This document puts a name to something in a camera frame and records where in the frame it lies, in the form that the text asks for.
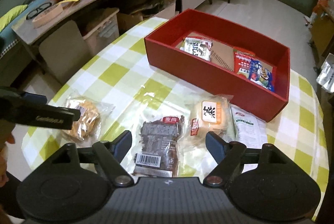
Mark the white snack pouch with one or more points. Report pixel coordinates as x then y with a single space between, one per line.
250 130

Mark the silver foil bag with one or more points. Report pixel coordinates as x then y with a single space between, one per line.
326 76

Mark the dark jerky packet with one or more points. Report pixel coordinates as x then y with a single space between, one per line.
159 150

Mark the long red snack packet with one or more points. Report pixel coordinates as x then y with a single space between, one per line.
242 59

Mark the steamed cake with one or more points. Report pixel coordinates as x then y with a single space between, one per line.
210 113

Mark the silver black snack packet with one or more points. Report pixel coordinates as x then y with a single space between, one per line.
197 46

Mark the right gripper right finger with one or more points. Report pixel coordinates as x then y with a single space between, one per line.
228 158

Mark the person's left hand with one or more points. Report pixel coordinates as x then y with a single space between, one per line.
3 162

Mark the black eyeglasses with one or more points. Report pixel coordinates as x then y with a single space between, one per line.
35 12

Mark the blue sausage snack packet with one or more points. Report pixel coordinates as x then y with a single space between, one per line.
260 75

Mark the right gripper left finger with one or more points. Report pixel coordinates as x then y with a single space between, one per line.
109 156

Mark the red cardboard box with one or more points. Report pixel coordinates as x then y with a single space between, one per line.
217 76

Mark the green checkered tablecloth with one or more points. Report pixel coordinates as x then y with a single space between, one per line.
120 75

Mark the waffle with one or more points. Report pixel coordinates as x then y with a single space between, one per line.
93 115

